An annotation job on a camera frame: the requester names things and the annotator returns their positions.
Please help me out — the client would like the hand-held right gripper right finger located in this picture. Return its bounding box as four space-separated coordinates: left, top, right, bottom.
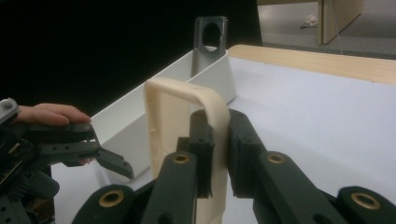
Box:
229 109 349 224

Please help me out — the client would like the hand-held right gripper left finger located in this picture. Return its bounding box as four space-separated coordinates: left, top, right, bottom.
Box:
141 109 216 224

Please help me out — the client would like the white storage box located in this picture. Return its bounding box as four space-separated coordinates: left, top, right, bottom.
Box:
90 46 237 185

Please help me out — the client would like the white table mat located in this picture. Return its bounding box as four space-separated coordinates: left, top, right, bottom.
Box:
50 55 396 224

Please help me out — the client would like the black curtain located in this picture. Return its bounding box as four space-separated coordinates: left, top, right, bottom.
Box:
0 0 262 110

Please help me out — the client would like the wooden table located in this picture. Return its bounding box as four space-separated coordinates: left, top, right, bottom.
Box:
228 44 396 86

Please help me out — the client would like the crumpled paper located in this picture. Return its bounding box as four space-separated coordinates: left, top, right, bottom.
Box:
300 13 320 30

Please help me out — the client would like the white floor cable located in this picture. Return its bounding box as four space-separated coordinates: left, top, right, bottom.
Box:
330 0 344 55

